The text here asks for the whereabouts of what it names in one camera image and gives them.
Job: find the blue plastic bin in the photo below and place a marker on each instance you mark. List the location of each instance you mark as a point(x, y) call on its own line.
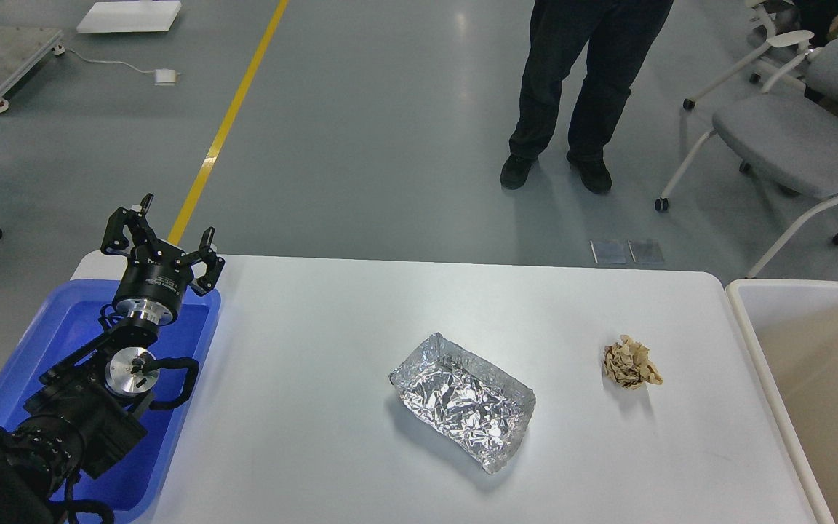
point(66, 320)

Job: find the white flat board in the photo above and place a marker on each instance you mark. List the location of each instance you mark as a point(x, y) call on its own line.
point(130, 17)

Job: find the right metal floor plate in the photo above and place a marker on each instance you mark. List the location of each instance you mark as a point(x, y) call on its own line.
point(646, 252)

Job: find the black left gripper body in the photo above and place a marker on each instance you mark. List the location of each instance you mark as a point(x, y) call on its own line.
point(153, 283)

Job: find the person in dark trousers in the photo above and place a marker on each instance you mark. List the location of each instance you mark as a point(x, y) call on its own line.
point(615, 37)

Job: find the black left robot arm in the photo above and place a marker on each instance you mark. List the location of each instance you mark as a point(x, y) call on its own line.
point(87, 415)

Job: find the aluminium foil tray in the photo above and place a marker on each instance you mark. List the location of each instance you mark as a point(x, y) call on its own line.
point(467, 399)

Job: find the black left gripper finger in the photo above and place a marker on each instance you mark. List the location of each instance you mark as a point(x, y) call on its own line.
point(205, 254)
point(129, 234)

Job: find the metal floor plate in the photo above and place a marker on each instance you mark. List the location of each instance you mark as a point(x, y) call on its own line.
point(646, 252)
point(608, 252)

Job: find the white plastic bin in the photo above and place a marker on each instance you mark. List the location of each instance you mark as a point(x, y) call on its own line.
point(791, 330)

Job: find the white power adapter with cable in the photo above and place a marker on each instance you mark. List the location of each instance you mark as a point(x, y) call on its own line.
point(162, 77)

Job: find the left metal floor plate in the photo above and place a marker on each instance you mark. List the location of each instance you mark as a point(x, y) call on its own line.
point(608, 252)

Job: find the grey chair white frame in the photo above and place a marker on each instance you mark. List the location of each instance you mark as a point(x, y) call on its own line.
point(788, 139)

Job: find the wheeled metal platform cart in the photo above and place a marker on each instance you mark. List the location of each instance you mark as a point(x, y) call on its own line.
point(21, 48)

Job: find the crumpled brown paper ball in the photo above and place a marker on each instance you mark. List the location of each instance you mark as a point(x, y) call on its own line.
point(627, 363)

